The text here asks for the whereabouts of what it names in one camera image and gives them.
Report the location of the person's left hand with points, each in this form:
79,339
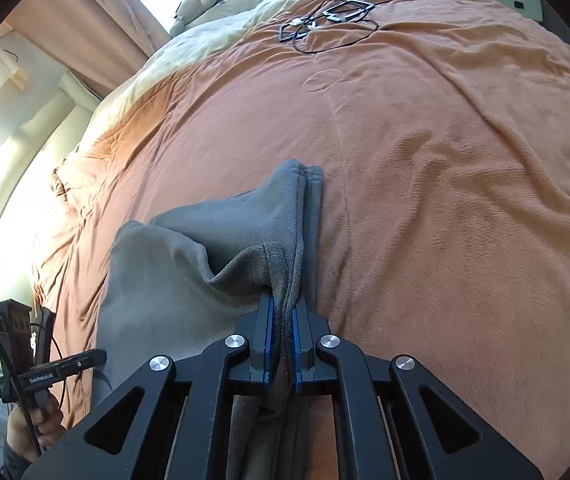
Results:
25,435

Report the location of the black rectangular frame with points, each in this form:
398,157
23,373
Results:
347,10
292,34

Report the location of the grey t-shirt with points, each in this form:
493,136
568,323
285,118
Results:
190,270

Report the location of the white drawer cabinet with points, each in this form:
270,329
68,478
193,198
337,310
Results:
512,2

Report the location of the beige curtain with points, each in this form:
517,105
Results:
90,10

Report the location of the orange fleece blanket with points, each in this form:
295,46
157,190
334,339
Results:
440,160

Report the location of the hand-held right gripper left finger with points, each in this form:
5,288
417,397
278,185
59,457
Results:
266,332

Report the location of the beige plush toy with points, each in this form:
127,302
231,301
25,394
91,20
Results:
200,0

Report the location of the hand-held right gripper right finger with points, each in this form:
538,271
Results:
296,347

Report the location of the cream bed headboard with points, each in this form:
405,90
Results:
20,200

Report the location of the cream bear-print duvet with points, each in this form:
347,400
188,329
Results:
205,45

